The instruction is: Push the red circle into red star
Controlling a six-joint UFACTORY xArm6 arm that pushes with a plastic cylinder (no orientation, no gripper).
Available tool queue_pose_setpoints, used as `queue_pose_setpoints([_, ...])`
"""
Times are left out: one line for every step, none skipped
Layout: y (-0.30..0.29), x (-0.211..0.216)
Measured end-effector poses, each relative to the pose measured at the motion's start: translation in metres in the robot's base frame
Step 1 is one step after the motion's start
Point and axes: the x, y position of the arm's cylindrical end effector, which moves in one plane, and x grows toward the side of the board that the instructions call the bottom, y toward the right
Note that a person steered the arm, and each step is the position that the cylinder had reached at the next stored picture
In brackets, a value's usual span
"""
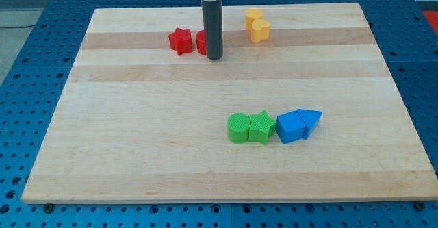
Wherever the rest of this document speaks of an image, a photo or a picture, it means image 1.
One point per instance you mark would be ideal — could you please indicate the blue triangle block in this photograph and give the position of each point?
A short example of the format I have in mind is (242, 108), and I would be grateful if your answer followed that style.
(311, 120)

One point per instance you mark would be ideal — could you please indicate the blue perforated table plate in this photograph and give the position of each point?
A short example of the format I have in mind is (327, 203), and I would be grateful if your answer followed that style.
(30, 92)

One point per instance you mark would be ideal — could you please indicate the blue cube block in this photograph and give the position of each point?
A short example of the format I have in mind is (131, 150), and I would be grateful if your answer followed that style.
(290, 127)

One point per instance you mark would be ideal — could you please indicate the light wooden board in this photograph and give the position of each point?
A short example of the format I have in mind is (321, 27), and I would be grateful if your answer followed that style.
(137, 123)

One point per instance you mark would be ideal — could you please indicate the green star block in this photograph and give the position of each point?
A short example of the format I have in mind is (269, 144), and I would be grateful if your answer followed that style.
(262, 126)

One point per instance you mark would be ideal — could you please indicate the yellow hexagon block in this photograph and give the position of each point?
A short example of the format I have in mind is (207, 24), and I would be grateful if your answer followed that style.
(251, 15)

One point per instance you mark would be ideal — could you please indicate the red star block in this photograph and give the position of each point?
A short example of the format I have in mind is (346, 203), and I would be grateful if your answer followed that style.
(181, 41)

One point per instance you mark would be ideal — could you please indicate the green circle block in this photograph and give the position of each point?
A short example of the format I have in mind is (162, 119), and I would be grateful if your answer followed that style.
(238, 128)

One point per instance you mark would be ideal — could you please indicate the yellow heart block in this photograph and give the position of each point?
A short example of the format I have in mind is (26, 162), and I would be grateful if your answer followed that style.
(260, 30)

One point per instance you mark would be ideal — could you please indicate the red circle block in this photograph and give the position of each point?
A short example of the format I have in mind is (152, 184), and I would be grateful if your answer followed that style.
(201, 42)

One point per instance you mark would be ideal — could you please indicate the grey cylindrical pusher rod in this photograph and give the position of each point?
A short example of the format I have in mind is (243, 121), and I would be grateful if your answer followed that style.
(212, 23)

